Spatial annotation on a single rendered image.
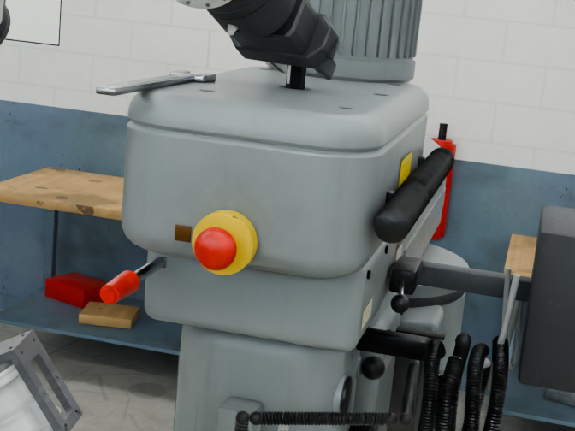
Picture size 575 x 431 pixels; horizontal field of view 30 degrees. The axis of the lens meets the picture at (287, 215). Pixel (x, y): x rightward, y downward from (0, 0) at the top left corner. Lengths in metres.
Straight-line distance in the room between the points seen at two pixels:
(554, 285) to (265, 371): 0.42
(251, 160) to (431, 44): 4.43
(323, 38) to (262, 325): 0.31
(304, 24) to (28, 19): 4.97
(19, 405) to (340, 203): 0.34
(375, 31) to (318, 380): 0.45
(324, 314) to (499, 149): 4.34
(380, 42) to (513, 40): 4.03
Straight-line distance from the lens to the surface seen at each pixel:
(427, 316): 1.66
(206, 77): 1.18
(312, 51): 1.14
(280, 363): 1.19
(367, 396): 1.39
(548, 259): 1.41
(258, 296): 1.13
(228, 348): 1.20
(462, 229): 5.50
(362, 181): 1.01
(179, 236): 1.04
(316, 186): 1.00
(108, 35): 5.86
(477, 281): 1.51
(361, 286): 1.11
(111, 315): 5.45
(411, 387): 1.19
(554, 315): 1.43
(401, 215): 1.01
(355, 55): 1.36
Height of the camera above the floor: 2.01
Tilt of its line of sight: 12 degrees down
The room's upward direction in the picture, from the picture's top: 6 degrees clockwise
